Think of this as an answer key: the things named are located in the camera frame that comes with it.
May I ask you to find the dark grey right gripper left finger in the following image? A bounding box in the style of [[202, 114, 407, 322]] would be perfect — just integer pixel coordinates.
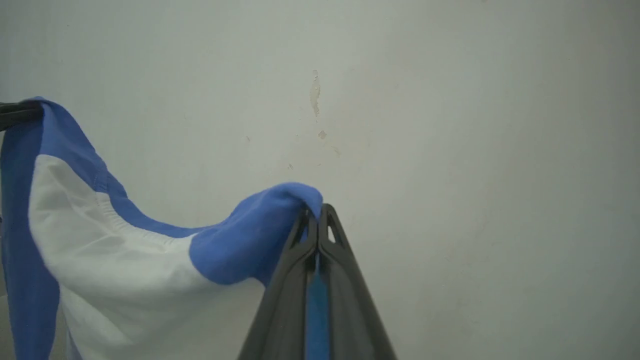
[[237, 207, 319, 360]]

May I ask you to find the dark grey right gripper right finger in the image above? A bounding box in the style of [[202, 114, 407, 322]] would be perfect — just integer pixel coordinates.
[[317, 203, 399, 360]]

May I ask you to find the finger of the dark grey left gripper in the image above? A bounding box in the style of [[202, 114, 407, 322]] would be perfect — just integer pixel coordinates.
[[0, 101, 45, 133]]

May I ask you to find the white and blue garment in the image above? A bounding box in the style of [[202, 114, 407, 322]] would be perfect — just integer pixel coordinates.
[[0, 96, 332, 360]]

